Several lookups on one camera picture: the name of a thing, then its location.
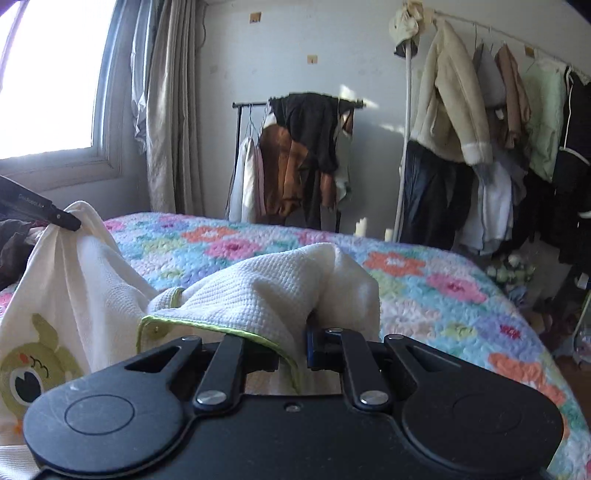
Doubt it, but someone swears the dark brown garment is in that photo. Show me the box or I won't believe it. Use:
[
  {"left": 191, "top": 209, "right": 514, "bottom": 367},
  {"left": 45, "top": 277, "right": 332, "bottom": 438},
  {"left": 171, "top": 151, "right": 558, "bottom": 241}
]
[{"left": 0, "top": 219, "right": 45, "bottom": 290}]

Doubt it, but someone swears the brown jacket hanging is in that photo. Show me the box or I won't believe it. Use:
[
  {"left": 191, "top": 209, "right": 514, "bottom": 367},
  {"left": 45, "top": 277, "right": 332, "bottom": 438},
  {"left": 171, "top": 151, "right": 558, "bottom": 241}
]
[{"left": 259, "top": 124, "right": 337, "bottom": 220}]

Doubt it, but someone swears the floral quilted bedspread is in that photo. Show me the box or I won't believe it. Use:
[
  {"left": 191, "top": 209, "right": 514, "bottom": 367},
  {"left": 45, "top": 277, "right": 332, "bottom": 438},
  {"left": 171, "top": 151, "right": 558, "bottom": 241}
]
[{"left": 0, "top": 211, "right": 591, "bottom": 480}]

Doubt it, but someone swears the cream fleece jacket hanging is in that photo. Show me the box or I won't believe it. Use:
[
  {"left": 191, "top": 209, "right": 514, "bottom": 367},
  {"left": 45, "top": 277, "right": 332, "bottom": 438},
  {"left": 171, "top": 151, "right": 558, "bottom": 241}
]
[{"left": 411, "top": 20, "right": 493, "bottom": 166}]

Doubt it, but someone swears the black clothes rack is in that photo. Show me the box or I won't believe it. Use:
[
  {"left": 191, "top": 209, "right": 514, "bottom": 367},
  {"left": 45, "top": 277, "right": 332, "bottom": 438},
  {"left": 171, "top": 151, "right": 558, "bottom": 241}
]
[{"left": 231, "top": 102, "right": 342, "bottom": 233}]

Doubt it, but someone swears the black garment on rack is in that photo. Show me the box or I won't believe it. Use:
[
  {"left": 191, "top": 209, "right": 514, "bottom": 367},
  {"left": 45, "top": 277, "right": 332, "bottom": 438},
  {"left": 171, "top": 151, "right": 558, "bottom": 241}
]
[{"left": 269, "top": 92, "right": 351, "bottom": 174}]

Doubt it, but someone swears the light green hanging garment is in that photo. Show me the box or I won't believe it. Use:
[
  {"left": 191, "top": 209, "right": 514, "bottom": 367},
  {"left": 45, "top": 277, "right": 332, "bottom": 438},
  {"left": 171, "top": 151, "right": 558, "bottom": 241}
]
[{"left": 523, "top": 58, "right": 567, "bottom": 182}]

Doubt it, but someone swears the white clothes rack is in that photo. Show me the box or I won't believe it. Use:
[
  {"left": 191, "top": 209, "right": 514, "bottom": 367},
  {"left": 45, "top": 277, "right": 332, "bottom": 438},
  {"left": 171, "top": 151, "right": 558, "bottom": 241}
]
[{"left": 389, "top": 1, "right": 590, "bottom": 241}]

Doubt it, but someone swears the dark navy hanging garment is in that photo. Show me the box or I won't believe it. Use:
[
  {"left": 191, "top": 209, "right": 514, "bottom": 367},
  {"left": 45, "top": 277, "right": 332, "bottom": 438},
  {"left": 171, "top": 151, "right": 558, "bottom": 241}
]
[{"left": 401, "top": 140, "right": 475, "bottom": 250}]

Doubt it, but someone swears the beige curtain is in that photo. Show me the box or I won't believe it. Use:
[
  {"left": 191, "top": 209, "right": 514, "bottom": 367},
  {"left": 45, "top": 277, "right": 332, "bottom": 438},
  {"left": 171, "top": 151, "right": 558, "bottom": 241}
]
[{"left": 130, "top": 1, "right": 207, "bottom": 216}]

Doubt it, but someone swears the white waffle baby garment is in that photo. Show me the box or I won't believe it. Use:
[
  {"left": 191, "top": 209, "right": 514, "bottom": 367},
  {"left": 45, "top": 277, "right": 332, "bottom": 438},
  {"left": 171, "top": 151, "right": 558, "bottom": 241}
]
[{"left": 1, "top": 202, "right": 380, "bottom": 445}]

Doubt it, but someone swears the window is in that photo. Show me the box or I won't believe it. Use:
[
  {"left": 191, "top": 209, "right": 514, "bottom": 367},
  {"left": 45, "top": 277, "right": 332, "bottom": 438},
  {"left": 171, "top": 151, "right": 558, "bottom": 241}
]
[{"left": 1, "top": 1, "right": 124, "bottom": 191}]

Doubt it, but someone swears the black hanging jacket white stripe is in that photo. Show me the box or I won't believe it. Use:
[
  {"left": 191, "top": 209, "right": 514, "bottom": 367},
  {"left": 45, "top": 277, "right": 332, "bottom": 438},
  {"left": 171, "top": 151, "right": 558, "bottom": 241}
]
[{"left": 553, "top": 69, "right": 590, "bottom": 270}]

